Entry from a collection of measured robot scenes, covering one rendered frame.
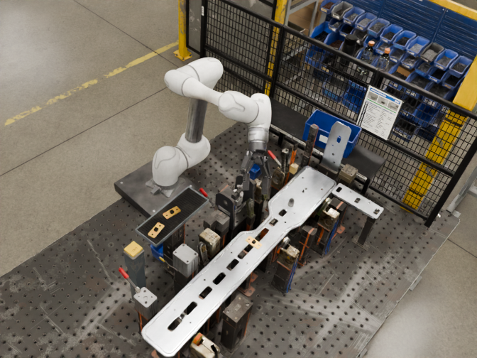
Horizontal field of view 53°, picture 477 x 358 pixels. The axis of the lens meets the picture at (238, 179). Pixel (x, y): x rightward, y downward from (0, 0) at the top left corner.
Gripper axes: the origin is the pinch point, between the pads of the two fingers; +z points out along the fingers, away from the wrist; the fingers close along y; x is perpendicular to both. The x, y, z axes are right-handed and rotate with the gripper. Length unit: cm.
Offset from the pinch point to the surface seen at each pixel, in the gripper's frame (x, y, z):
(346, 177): -2, -89, -18
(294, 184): -24, -69, -13
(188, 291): -37, -2, 46
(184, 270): -40, -2, 37
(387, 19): -15, -182, -158
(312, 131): -17, -77, -44
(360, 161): 1, -102, -30
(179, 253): -39.9, 2.5, 28.7
